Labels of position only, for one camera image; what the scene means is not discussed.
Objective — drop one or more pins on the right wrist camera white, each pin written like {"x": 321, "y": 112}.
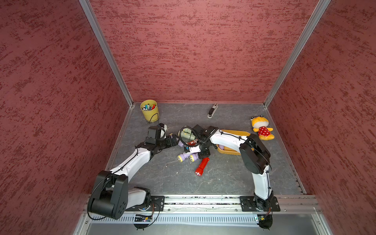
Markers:
{"x": 191, "y": 149}

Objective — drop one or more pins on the yellow plush toy red dress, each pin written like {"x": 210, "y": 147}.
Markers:
{"x": 260, "y": 125}

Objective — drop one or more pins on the yellow plastic storage box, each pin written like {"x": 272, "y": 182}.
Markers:
{"x": 233, "y": 151}

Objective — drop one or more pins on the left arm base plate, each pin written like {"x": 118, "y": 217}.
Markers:
{"x": 151, "y": 204}

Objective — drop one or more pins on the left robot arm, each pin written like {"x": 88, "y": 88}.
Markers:
{"x": 111, "y": 195}

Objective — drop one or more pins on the aluminium front rail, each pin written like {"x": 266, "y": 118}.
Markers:
{"x": 205, "y": 203}

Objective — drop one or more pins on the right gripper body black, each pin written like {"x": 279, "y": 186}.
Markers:
{"x": 204, "y": 148}

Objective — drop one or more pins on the all red flashlight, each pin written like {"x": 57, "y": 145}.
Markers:
{"x": 200, "y": 170}

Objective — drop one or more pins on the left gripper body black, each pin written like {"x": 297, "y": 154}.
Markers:
{"x": 165, "y": 143}

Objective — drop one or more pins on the grey black stapler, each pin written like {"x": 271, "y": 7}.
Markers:
{"x": 212, "y": 110}

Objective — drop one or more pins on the red white flashlight logo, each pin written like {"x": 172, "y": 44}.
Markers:
{"x": 193, "y": 143}

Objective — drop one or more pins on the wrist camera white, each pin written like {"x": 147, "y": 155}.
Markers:
{"x": 163, "y": 129}
{"x": 191, "y": 149}

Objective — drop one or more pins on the green flashlight rear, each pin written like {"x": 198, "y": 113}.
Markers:
{"x": 187, "y": 136}

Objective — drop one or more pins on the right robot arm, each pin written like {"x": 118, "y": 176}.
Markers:
{"x": 255, "y": 156}

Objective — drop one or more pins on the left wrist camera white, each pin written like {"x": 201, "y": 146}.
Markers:
{"x": 163, "y": 129}

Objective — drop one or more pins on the yellow-green pen cup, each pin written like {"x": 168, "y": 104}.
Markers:
{"x": 150, "y": 110}

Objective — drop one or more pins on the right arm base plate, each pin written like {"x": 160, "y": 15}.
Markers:
{"x": 256, "y": 204}

